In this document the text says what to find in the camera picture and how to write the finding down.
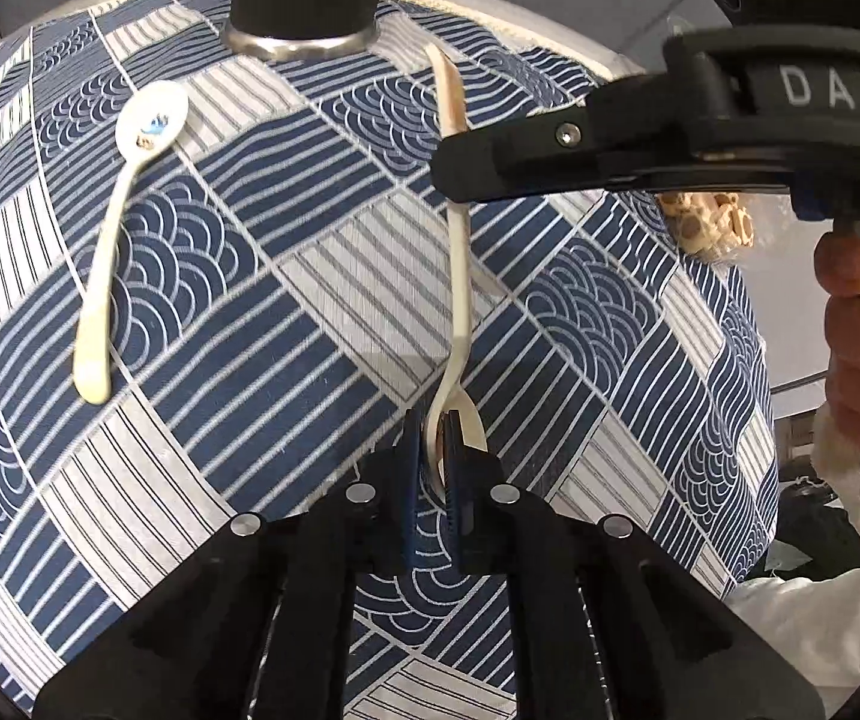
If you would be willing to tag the blue white patterned tablecloth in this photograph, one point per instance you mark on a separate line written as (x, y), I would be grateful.
(250, 277)

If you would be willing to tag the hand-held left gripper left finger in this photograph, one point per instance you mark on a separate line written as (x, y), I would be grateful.
(413, 510)

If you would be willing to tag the white spoon blue print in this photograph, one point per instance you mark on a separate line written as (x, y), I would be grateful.
(111, 240)

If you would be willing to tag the dark cloth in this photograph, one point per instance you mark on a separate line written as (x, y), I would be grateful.
(820, 532)

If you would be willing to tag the white spoon red print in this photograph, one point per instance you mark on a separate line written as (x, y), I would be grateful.
(461, 277)

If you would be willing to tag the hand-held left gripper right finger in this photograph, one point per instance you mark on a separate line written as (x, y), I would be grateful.
(458, 517)

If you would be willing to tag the clear plastic cookie container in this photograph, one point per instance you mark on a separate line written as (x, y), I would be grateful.
(707, 221)

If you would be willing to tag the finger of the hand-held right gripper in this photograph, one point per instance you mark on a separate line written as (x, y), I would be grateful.
(535, 154)

